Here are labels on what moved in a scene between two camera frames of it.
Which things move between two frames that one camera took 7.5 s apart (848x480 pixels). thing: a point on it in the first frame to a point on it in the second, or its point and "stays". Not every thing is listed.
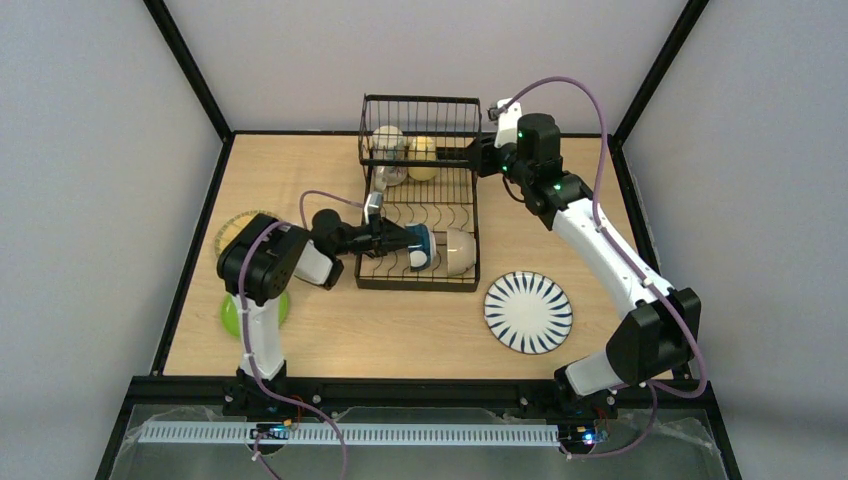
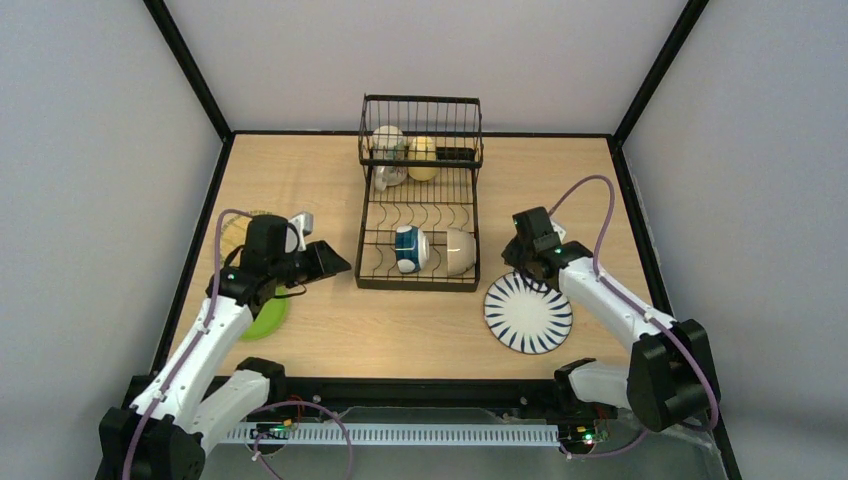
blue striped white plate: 528,313 stays
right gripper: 477,154 to 523,259
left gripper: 377,237 to 312,261
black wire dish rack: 420,231 stays
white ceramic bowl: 461,251 stays
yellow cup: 422,148 stays
